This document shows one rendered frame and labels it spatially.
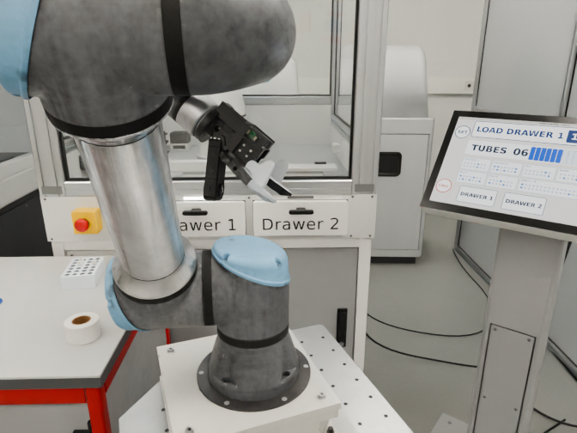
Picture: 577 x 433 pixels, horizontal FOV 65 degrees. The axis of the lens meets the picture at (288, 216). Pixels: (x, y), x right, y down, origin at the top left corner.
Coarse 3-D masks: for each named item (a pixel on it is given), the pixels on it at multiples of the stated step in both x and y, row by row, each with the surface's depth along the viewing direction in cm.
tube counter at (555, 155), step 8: (520, 144) 117; (512, 152) 117; (520, 152) 116; (528, 152) 115; (536, 152) 114; (544, 152) 113; (552, 152) 112; (560, 152) 111; (568, 152) 110; (576, 152) 110; (528, 160) 114; (536, 160) 113; (544, 160) 112; (552, 160) 112; (560, 160) 111; (568, 160) 110; (576, 160) 109
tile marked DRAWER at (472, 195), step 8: (464, 192) 119; (472, 192) 118; (480, 192) 117; (488, 192) 116; (496, 192) 115; (456, 200) 119; (464, 200) 118; (472, 200) 117; (480, 200) 116; (488, 200) 115
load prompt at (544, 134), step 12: (480, 132) 124; (492, 132) 122; (504, 132) 120; (516, 132) 119; (528, 132) 117; (540, 132) 116; (552, 132) 114; (564, 132) 113; (576, 132) 112; (564, 144) 112; (576, 144) 110
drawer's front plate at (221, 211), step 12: (180, 204) 137; (192, 204) 138; (204, 204) 138; (216, 204) 138; (228, 204) 138; (240, 204) 138; (180, 216) 139; (192, 216) 139; (204, 216) 139; (216, 216) 139; (228, 216) 139; (240, 216) 139; (228, 228) 140; (240, 228) 140
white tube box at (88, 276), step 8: (72, 264) 126; (88, 264) 127; (104, 264) 132; (64, 272) 121; (72, 272) 121; (80, 272) 121; (88, 272) 122; (96, 272) 123; (64, 280) 119; (72, 280) 119; (80, 280) 120; (88, 280) 120; (96, 280) 122; (64, 288) 120; (72, 288) 120; (80, 288) 120; (88, 288) 121
